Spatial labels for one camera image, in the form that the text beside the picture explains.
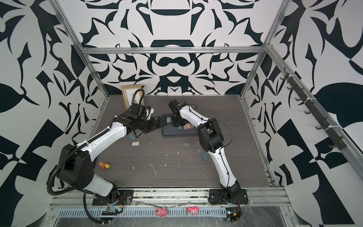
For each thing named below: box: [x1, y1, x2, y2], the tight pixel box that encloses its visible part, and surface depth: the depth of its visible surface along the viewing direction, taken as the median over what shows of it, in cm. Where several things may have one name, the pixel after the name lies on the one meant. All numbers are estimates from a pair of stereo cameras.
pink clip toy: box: [187, 205, 200, 217], surface depth 72 cm
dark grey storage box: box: [161, 113, 199, 139], surface depth 101 cm
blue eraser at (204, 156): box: [201, 152, 209, 161], surface depth 89 cm
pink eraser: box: [183, 122, 191, 131], surface depth 102 cm
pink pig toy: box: [154, 206, 169, 219], surface depth 70 cm
